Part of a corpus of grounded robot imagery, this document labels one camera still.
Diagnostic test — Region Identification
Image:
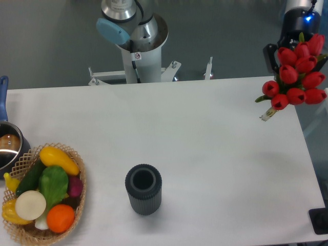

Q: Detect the woven wicker basket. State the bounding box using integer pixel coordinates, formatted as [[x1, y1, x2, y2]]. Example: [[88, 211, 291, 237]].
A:
[[1, 143, 87, 245]]

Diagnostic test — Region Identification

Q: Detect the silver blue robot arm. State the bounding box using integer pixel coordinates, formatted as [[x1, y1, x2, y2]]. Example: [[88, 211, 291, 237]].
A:
[[96, 1, 325, 73]]

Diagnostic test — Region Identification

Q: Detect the yellow bell pepper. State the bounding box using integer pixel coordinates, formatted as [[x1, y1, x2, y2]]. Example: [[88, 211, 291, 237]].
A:
[[2, 199, 33, 225]]

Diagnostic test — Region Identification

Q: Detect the green lettuce leaf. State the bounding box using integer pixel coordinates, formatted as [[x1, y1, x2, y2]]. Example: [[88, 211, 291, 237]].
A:
[[38, 166, 69, 212]]

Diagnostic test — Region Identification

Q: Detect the black cable on pedestal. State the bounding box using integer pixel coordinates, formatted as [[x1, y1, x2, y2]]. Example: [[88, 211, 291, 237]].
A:
[[129, 39, 141, 84]]

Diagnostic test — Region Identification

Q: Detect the white metal base frame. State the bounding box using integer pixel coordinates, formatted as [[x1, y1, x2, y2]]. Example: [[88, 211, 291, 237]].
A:
[[88, 56, 214, 86]]

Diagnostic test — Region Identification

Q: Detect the orange fruit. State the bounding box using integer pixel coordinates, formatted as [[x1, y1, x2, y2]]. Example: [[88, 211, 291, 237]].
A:
[[47, 204, 75, 233]]

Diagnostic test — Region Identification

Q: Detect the yellow squash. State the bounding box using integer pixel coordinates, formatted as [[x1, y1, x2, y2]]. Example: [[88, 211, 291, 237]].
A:
[[39, 146, 80, 176]]

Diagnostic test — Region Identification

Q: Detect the purple red onion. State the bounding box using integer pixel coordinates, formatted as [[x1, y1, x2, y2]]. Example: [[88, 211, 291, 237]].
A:
[[67, 176, 84, 198]]

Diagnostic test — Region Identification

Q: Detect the dark grey ribbed vase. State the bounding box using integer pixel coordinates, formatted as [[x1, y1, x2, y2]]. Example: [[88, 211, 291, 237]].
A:
[[125, 163, 162, 216]]

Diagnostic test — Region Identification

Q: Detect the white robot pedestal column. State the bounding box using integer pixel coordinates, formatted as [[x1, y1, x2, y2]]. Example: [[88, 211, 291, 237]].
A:
[[117, 45, 162, 84]]

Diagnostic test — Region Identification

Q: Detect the green cucumber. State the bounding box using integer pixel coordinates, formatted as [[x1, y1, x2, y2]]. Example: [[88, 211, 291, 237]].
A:
[[15, 159, 46, 197]]

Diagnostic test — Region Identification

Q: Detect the white round radish slice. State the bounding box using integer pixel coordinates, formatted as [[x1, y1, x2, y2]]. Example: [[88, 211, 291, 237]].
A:
[[15, 190, 46, 220]]

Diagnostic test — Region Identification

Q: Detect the red tulip bouquet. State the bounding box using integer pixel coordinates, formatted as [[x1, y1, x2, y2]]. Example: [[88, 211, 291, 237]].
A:
[[255, 33, 327, 121]]

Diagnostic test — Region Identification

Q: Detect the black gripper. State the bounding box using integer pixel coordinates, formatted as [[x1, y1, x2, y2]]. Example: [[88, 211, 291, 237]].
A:
[[263, 8, 327, 74]]

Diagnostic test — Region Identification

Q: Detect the black device at table corner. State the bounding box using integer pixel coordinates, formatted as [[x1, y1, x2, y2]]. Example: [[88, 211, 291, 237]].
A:
[[309, 208, 327, 235]]

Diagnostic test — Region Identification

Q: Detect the blue handled saucepan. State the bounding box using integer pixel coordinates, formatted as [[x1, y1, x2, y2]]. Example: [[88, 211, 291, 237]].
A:
[[1, 76, 30, 180]]

